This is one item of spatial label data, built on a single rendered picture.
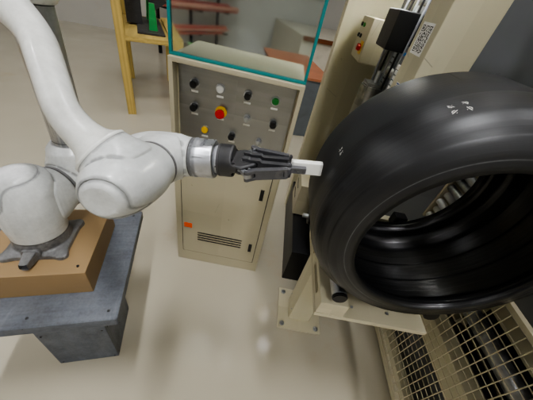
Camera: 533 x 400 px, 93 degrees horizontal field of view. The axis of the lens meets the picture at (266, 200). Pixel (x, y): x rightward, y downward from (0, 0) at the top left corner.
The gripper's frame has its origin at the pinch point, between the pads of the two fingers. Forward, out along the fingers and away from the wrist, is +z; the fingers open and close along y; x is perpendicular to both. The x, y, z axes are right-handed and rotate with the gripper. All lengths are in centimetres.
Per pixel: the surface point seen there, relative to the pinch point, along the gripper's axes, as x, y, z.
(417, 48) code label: -20.3, 33.7, 28.4
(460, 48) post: -22, 27, 36
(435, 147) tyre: -12.5, -10.8, 18.5
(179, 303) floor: 118, 25, -59
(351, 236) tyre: 7.7, -12.6, 10.2
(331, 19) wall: 22, 840, 98
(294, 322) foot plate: 126, 25, 12
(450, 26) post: -26.1, 27.5, 31.5
